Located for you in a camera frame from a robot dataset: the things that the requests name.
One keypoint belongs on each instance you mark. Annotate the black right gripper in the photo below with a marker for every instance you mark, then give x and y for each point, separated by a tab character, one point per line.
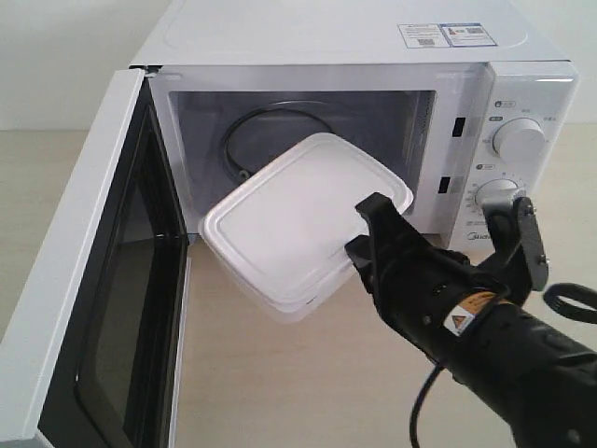
460	315

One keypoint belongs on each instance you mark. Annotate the white lidded plastic container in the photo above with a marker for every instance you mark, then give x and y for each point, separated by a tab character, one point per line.
281	234

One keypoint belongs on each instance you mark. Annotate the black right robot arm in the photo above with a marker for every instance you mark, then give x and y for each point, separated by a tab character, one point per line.
552	401

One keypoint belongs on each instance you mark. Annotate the white microwave oven body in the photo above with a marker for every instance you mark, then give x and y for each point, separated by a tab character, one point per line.
439	107

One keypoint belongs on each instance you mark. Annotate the lower white timer knob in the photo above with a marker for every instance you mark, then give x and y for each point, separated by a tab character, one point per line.
498	194

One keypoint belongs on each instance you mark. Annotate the upper white power knob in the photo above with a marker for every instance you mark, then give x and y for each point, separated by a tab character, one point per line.
518	138

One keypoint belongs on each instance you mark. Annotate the blue white warning sticker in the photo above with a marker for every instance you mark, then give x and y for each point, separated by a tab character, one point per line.
445	35

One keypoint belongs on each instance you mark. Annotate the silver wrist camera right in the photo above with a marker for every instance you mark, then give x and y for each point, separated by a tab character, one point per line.
519	260

